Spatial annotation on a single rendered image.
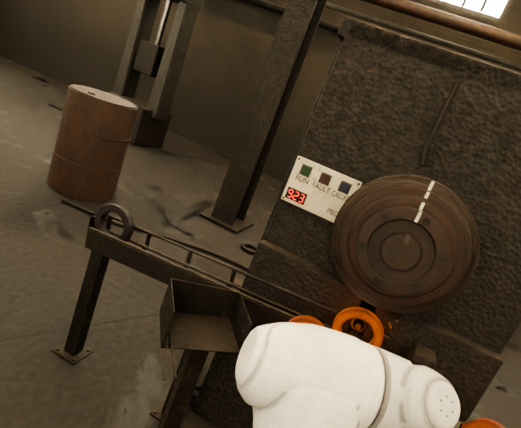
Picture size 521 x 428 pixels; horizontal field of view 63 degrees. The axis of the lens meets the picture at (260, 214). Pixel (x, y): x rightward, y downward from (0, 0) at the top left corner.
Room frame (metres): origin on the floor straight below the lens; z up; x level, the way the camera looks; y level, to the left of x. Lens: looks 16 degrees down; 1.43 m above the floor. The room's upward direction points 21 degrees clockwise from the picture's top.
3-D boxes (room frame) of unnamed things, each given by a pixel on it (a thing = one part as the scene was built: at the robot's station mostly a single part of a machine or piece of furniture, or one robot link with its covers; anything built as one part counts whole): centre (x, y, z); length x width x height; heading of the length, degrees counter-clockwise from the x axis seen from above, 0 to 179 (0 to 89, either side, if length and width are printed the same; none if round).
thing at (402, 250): (1.32, -0.46, 1.11); 0.28 x 0.06 x 0.28; 76
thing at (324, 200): (1.61, -0.18, 1.15); 0.26 x 0.02 x 0.18; 76
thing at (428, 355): (1.37, -0.71, 0.68); 0.11 x 0.08 x 0.24; 166
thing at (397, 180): (1.42, -0.48, 1.11); 0.47 x 0.06 x 0.47; 76
